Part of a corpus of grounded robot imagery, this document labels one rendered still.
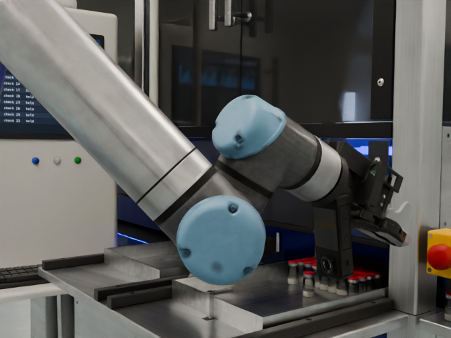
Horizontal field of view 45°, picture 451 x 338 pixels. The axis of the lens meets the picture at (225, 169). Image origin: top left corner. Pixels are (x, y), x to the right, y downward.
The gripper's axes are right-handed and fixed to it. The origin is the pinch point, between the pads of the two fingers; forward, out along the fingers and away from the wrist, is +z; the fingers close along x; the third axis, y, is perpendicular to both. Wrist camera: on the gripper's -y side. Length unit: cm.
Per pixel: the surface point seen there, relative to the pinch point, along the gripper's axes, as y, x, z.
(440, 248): 2.7, -0.7, 9.2
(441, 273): -0.2, 0.5, 13.5
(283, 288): -11.0, 30.7, 12.0
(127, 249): -16, 71, -1
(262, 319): -17.3, 11.7, -9.1
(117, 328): -42, 118, 33
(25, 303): -79, 341, 90
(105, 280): -23, 56, -12
